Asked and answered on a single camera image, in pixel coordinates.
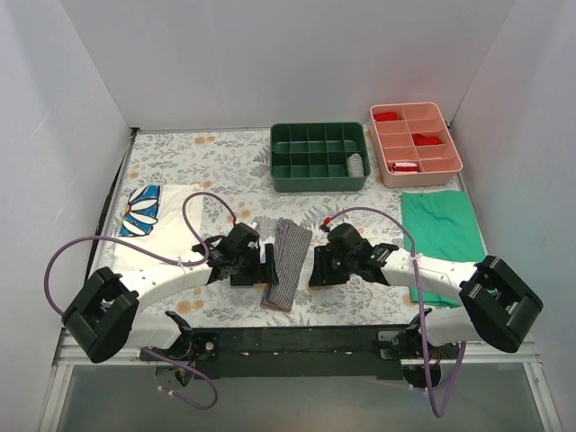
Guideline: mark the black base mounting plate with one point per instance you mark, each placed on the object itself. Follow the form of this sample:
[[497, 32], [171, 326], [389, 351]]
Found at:
[[301, 352]]

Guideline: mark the green folded cloth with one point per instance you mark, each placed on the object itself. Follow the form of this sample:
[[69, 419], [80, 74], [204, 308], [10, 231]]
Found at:
[[443, 225]]

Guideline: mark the rolled grey striped underwear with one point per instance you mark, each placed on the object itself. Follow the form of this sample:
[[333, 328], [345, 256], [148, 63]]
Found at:
[[355, 166]]

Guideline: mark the red rolled cloth top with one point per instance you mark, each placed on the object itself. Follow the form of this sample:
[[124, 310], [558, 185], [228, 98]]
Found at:
[[390, 116]]

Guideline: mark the white cloth with blue flower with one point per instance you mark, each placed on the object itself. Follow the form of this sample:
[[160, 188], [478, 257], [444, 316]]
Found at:
[[157, 218]]

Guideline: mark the pink divided organizer tray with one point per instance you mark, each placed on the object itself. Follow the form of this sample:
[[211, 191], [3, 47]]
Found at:
[[413, 145]]

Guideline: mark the aluminium frame rail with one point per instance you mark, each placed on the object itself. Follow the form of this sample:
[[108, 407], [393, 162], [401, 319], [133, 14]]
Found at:
[[493, 392]]

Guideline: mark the dark green divided organizer tray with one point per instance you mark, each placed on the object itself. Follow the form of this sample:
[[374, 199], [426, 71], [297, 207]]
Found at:
[[312, 157]]

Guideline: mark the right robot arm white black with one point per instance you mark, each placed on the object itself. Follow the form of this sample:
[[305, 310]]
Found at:
[[493, 304]]

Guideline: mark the floral patterned table mat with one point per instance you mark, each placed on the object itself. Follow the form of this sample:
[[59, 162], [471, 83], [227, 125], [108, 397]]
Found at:
[[233, 168]]

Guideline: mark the red rolled cloth middle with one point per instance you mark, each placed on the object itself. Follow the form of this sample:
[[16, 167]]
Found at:
[[421, 140]]

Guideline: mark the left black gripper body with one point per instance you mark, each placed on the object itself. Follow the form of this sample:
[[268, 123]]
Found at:
[[254, 272]]

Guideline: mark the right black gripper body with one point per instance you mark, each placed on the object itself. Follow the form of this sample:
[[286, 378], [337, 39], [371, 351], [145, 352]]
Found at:
[[330, 270]]

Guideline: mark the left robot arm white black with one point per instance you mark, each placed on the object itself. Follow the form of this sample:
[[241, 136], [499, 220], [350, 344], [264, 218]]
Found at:
[[111, 310]]

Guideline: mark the red white rolled cloth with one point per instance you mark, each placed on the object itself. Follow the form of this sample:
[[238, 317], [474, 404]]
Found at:
[[404, 167]]

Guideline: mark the grey striped underwear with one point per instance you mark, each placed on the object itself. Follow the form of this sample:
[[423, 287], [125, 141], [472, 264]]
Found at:
[[355, 166], [291, 243]]

